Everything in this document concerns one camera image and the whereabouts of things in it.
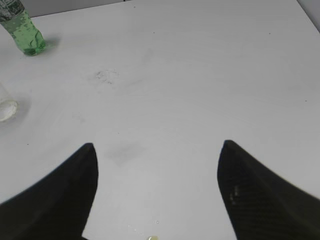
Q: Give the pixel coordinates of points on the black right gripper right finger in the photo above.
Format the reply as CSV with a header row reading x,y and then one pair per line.
x,y
260,204

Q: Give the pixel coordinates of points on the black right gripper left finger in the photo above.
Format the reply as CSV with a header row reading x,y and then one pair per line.
x,y
58,206

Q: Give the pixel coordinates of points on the transparent plastic cup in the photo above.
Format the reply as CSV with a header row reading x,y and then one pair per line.
x,y
8,105

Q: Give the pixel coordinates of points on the green soda bottle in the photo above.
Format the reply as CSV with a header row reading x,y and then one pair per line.
x,y
15,19

